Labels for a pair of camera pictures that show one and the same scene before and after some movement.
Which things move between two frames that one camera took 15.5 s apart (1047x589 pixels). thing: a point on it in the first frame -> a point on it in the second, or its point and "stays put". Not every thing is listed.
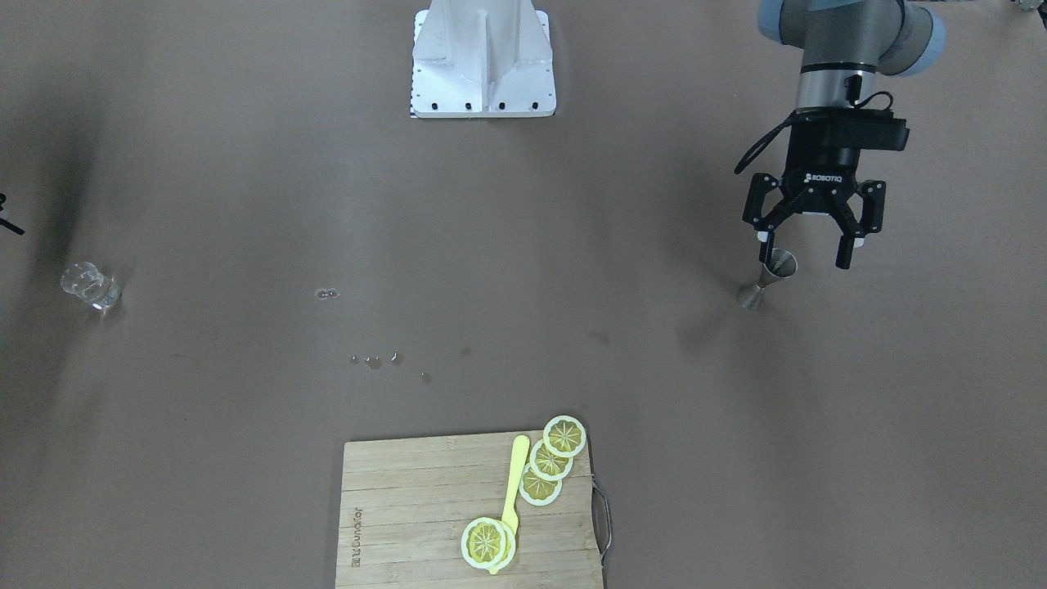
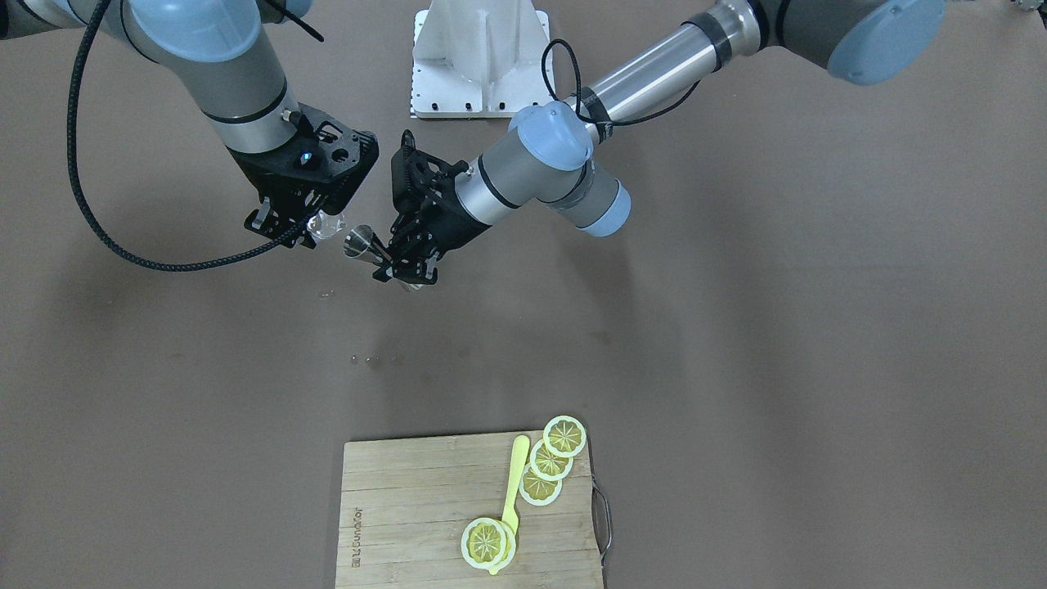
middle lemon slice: (548, 465) stays put
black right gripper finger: (6, 223) -> (319, 169)
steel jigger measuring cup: (784, 265) -> (357, 243)
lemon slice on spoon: (487, 543) stays put
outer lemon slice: (564, 436) stays put
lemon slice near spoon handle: (536, 489) stays put
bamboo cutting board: (406, 504) stays put
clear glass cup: (86, 281) -> (325, 225)
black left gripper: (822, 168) -> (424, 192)
